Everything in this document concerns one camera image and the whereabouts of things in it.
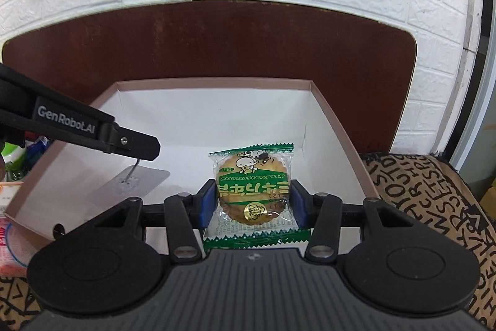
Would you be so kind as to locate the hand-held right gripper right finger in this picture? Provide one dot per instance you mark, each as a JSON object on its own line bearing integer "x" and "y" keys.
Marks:
{"x": 300, "y": 203}

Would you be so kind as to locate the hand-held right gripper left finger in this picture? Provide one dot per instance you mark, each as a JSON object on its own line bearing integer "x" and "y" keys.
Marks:
{"x": 209, "y": 203}

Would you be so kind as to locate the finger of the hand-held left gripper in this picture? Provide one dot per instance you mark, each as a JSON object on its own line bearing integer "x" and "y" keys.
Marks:
{"x": 135, "y": 145}

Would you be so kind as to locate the clear adhesive hook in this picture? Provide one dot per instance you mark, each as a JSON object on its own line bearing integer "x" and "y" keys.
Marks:
{"x": 151, "y": 179}

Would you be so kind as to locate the green cookie packet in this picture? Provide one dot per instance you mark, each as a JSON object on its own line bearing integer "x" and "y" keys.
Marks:
{"x": 252, "y": 191}

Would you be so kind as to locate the brown cardboard storage box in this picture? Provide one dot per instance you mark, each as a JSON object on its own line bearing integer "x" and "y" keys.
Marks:
{"x": 174, "y": 114}

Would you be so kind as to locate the pink plastic bag packet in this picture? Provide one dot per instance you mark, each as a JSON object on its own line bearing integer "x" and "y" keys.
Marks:
{"x": 13, "y": 249}

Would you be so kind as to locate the letter print desktop cloth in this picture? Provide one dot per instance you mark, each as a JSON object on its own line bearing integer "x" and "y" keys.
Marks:
{"x": 426, "y": 191}

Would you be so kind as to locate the green white round container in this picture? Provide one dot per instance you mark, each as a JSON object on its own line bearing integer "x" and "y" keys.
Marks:
{"x": 11, "y": 160}

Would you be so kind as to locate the white orange medicine box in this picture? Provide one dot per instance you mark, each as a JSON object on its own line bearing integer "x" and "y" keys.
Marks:
{"x": 7, "y": 191}

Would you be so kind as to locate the brown wooden board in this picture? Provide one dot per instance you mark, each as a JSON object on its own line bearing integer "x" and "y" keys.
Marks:
{"x": 232, "y": 44}

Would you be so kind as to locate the grey door frame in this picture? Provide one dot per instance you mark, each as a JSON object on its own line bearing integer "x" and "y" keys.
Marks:
{"x": 480, "y": 44}

